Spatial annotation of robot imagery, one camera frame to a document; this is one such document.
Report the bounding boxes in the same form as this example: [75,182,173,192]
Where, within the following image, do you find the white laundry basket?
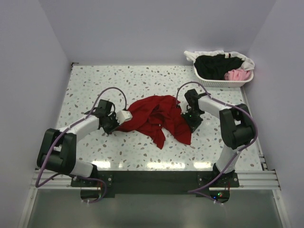
[193,62,254,87]

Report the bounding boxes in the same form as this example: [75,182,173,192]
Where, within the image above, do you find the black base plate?
[71,171,240,202]

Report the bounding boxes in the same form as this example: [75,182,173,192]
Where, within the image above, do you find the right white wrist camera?
[177,102,188,114]

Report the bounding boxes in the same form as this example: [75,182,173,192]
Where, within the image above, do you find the black garment in basket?
[194,54,244,80]

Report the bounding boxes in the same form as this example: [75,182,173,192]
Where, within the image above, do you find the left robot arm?
[37,100,132,186]

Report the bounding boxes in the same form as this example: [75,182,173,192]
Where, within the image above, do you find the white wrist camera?
[116,110,133,124]
[177,102,188,114]

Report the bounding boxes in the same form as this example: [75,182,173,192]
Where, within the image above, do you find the red t shirt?
[117,95,191,149]

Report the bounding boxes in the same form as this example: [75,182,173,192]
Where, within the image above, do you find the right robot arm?
[178,89,257,187]

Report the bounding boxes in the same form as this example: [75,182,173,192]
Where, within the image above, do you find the pink garment in basket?
[224,69,251,81]

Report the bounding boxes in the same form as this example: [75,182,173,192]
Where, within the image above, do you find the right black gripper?
[180,108,203,133]

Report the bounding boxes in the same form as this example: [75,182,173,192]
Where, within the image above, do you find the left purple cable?
[35,87,129,188]

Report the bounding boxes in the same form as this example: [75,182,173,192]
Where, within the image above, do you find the aluminium frame rail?
[30,169,282,190]

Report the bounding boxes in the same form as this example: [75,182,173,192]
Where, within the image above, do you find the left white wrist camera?
[116,110,133,124]

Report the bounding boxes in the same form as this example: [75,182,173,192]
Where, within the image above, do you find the purple cable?
[176,81,259,199]
[35,87,129,188]

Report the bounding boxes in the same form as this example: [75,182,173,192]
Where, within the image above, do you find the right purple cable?
[176,81,259,199]

